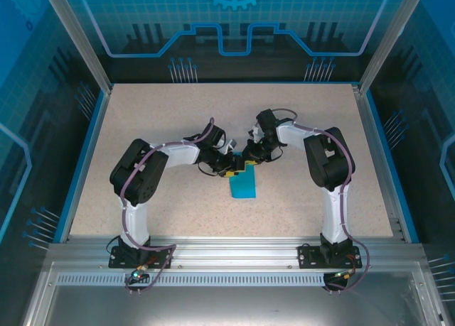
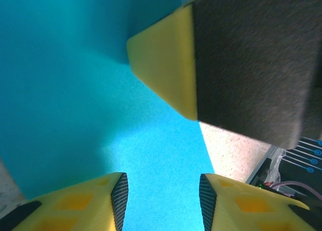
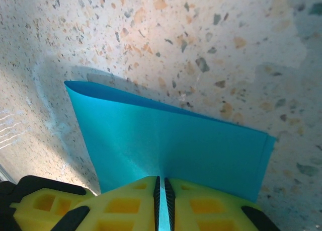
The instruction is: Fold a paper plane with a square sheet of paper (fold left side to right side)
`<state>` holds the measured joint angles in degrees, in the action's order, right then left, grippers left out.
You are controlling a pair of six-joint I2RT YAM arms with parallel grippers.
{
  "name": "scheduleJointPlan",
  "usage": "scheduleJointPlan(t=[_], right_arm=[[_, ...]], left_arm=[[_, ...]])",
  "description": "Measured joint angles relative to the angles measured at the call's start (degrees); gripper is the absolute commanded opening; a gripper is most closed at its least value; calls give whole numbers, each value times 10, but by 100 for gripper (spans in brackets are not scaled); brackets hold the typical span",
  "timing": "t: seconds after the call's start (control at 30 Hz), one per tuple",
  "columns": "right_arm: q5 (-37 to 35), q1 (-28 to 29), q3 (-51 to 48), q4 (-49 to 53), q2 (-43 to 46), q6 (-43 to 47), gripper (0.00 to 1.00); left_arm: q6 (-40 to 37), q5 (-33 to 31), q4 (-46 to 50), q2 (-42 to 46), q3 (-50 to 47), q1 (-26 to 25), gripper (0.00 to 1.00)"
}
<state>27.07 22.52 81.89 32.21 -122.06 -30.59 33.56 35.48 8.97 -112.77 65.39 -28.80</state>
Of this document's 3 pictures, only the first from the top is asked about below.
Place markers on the blue square paper sheet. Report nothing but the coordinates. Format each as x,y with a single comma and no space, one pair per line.
243,185

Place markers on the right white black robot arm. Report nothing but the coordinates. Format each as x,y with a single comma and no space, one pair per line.
327,155

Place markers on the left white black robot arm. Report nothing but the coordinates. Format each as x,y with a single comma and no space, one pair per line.
138,173

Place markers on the blue table edge strip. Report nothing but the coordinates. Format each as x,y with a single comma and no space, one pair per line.
93,127

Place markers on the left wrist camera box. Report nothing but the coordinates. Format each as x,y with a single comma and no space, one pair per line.
231,146

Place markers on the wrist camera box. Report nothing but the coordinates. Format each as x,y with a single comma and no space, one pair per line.
231,146
255,131

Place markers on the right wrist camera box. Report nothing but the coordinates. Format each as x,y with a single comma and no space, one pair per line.
255,131

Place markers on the aluminium frame rail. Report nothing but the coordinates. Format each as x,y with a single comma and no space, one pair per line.
234,251

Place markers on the aluminium side rail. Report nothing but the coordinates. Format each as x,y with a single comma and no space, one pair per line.
369,127

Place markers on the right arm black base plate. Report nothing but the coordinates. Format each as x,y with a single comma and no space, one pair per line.
305,258

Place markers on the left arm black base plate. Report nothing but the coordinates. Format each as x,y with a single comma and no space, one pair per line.
115,263

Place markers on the aluminium frame post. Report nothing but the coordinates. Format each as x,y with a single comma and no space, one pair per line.
391,38
79,38

